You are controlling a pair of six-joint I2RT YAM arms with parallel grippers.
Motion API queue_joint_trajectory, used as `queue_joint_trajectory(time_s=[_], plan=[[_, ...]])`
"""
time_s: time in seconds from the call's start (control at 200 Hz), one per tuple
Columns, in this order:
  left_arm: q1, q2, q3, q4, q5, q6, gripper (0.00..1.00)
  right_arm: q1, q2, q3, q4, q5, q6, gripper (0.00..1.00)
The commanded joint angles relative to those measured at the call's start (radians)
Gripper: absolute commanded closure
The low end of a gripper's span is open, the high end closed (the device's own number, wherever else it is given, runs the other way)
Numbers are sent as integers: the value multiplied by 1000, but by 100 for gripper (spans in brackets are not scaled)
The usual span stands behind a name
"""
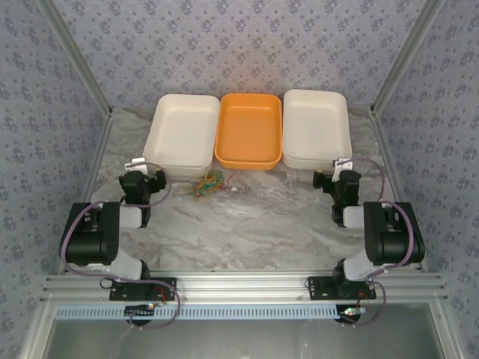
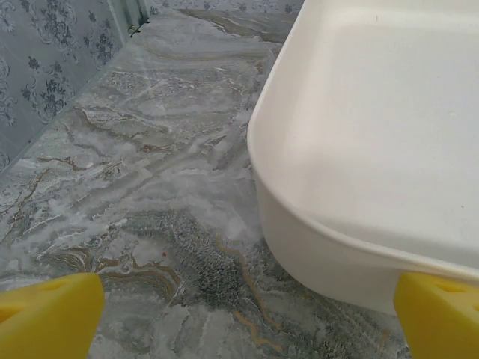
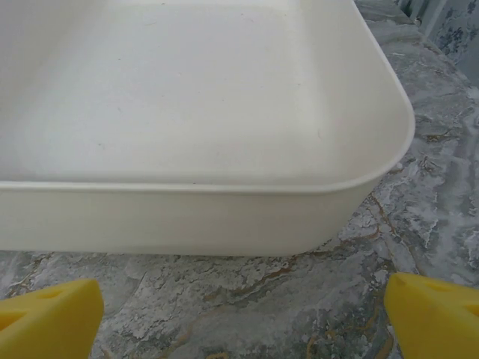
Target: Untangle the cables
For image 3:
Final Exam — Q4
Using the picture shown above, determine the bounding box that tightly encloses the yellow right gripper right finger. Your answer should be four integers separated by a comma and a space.
385, 272, 479, 359

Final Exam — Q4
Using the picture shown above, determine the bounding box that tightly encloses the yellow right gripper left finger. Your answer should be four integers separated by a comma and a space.
0, 278, 105, 359

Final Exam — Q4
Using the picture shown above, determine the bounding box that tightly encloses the white plastic tray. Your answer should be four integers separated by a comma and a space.
0, 0, 416, 259

